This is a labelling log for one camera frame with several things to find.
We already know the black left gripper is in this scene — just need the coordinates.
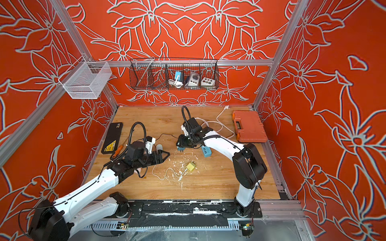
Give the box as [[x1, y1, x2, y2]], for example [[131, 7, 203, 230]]
[[134, 150, 170, 170]]

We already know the white bluetooth headset case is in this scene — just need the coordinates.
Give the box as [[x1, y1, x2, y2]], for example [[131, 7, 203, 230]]
[[156, 144, 163, 151]]

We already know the blue usb charger hub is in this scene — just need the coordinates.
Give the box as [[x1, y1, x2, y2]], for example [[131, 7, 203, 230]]
[[201, 146, 212, 158]]

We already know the thin black charging cable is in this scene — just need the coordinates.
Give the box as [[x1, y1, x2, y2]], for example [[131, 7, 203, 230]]
[[155, 133, 179, 142]]

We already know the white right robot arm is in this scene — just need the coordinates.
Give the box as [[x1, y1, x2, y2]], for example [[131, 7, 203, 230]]
[[176, 117, 268, 207]]

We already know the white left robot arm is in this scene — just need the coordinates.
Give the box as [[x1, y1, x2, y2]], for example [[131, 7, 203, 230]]
[[28, 148, 170, 241]]

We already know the yellow plug adapter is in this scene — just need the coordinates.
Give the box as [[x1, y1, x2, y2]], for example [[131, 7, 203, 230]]
[[186, 162, 196, 172]]

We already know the black flat tool case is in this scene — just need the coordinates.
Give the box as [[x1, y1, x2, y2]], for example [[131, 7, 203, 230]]
[[101, 122, 124, 154]]

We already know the white socket cube in basket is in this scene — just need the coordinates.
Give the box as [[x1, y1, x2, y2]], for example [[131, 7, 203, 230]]
[[201, 77, 216, 88]]

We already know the white power strip in basket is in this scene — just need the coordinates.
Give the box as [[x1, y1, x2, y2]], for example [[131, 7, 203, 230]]
[[186, 72, 200, 87]]

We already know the orange plastic tool case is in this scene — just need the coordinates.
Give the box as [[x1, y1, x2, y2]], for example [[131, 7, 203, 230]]
[[232, 110, 268, 143]]

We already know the blue box in basket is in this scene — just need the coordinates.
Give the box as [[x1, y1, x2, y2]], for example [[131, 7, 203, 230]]
[[174, 71, 183, 82]]

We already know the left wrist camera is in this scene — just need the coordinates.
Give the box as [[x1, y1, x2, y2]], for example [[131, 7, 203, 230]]
[[145, 136, 156, 154]]

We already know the thin white cable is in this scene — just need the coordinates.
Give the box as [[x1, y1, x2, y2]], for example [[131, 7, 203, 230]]
[[151, 164, 189, 182]]

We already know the orange handled screwdriver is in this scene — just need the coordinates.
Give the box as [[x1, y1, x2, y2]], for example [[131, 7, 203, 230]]
[[110, 137, 129, 160]]

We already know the white thick power cable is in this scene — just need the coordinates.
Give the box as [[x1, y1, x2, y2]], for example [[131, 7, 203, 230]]
[[194, 105, 236, 140]]

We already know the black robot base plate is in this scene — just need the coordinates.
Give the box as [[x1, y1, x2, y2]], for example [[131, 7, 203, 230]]
[[102, 200, 262, 231]]

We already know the black wire wall basket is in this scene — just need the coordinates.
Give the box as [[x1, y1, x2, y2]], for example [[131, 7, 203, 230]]
[[129, 58, 220, 90]]

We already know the clear plastic wall bin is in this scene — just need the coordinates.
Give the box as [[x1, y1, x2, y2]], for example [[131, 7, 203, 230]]
[[59, 62, 112, 99]]

